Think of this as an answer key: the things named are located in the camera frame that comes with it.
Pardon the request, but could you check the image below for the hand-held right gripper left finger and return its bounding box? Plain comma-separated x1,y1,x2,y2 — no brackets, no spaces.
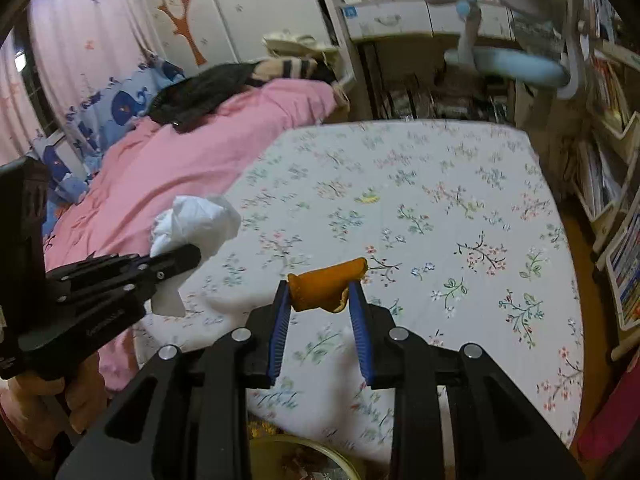
55,280,292,480

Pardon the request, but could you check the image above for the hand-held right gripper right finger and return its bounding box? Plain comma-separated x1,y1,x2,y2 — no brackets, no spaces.
347,281,586,480

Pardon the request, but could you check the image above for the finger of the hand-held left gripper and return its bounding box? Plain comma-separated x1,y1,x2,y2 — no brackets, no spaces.
46,243,202,287
54,280,162,312

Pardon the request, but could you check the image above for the orange peel piece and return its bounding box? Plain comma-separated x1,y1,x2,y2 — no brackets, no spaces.
287,257,368,313

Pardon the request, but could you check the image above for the white paper tissue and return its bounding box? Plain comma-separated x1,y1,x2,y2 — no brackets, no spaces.
150,195,242,317

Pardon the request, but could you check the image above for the round bowl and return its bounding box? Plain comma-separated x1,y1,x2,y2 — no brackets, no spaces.
248,435,366,480

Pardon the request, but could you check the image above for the person's left hand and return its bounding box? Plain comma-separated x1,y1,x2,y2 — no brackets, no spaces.
10,355,108,436

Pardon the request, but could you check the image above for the pink blanket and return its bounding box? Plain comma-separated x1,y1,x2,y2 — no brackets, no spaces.
42,80,341,393

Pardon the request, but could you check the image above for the blue whale print bedding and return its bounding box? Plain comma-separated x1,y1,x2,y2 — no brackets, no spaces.
32,57,186,206

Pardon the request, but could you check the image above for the black jacket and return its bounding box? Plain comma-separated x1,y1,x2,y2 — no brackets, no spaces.
150,62,263,133

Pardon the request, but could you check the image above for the pink curtain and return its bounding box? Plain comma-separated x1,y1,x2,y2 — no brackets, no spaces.
0,0,161,161

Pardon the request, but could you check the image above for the orange tree sticker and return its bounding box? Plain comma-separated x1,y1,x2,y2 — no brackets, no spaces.
157,0,207,67

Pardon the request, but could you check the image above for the striped pillow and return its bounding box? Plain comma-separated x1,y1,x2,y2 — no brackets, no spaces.
250,56,336,83

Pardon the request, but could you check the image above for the red cloth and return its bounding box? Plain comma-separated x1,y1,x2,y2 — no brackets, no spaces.
575,360,640,463

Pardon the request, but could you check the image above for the beige canvas tote bag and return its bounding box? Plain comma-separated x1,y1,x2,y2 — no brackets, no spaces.
262,32,341,56

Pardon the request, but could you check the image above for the white wardrobe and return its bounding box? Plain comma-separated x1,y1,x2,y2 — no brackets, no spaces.
127,0,341,78

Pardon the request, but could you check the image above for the blue grey desk chair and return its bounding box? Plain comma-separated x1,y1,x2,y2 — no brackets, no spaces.
425,0,593,101

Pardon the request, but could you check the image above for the white desk with drawers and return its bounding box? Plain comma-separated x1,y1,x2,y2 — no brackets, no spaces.
340,0,521,43

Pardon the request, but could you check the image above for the white bookshelf with books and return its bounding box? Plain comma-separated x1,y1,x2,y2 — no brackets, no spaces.
570,0,640,361

